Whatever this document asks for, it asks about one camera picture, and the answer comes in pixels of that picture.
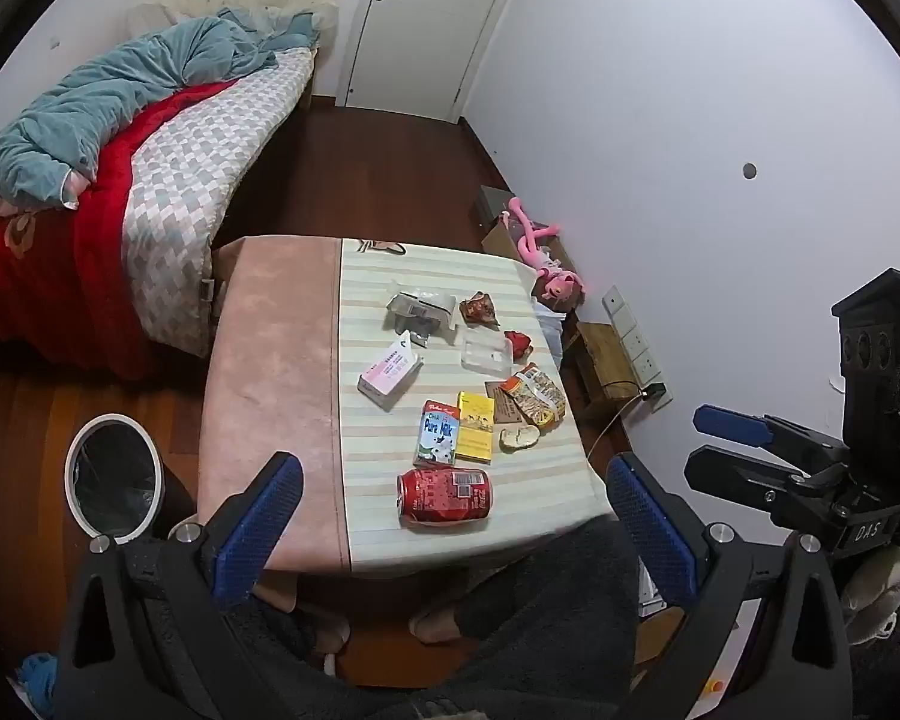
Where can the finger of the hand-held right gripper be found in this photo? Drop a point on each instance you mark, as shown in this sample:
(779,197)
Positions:
(735,471)
(735,424)

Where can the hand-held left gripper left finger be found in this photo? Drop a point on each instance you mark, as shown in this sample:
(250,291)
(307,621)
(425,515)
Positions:
(270,517)

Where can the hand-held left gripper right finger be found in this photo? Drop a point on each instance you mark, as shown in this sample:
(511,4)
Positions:
(652,532)

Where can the black bin with white rim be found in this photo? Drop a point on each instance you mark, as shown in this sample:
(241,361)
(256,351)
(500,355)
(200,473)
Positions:
(112,480)

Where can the red snack wrapper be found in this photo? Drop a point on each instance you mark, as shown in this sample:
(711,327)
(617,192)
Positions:
(519,343)

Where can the beige snack wrapper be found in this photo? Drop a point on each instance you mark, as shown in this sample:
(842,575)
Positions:
(424,306)

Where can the black charger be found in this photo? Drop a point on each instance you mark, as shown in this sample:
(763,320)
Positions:
(656,394)

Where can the person's foot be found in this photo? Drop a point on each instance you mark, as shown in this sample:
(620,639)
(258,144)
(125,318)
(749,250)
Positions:
(435,626)
(328,628)

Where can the pink table cloth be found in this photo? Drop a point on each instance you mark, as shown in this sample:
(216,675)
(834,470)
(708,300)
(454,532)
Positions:
(270,390)

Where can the table with striped cloth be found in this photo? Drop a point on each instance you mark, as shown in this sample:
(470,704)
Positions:
(390,435)

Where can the wooden stool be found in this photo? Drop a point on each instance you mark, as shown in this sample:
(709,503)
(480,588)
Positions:
(604,352)

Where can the bread piece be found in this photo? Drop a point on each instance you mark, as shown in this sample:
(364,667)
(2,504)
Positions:
(517,436)

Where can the red soda can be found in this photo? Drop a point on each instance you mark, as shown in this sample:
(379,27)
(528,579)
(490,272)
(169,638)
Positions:
(442,496)

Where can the orange and white snack packet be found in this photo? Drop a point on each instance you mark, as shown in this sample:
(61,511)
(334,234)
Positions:
(538,394)

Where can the blue and white milk carton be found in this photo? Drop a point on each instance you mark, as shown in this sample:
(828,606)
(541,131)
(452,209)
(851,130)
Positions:
(436,435)

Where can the pink and white box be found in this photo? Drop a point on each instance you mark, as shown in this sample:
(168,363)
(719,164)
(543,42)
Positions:
(390,375)

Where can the person's legs in dark pants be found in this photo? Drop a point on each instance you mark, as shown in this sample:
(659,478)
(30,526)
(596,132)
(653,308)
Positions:
(495,652)

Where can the brown card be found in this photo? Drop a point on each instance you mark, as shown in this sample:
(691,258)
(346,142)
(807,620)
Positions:
(501,405)

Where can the yellow box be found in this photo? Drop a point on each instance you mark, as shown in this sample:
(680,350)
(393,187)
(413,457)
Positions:
(476,427)

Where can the white plastic bag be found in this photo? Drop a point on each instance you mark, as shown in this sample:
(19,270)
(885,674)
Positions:
(551,330)

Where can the small silver wrapper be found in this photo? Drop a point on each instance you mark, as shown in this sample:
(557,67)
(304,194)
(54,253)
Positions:
(414,337)

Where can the pink plush toy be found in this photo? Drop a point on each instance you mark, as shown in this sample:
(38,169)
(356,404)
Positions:
(551,277)

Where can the clear plastic tray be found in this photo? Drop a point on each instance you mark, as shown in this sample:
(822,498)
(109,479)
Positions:
(486,354)

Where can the brown snack wrapper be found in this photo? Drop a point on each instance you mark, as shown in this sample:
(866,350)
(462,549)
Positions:
(480,309)

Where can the blue slipper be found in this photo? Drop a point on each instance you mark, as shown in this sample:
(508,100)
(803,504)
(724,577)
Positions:
(39,679)

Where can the cardboard box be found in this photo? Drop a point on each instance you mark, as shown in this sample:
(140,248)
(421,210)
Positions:
(502,240)

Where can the grey box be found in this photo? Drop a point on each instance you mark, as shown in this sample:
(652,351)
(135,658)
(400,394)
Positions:
(489,206)

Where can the grey checkered bed sheet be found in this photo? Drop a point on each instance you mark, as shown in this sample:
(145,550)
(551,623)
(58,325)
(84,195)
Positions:
(195,180)

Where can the teal quilt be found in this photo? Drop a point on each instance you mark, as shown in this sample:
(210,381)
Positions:
(120,82)

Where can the white door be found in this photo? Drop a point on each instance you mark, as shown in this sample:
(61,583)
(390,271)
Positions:
(420,30)

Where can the white wall sockets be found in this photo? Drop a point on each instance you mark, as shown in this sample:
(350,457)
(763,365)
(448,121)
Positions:
(630,330)

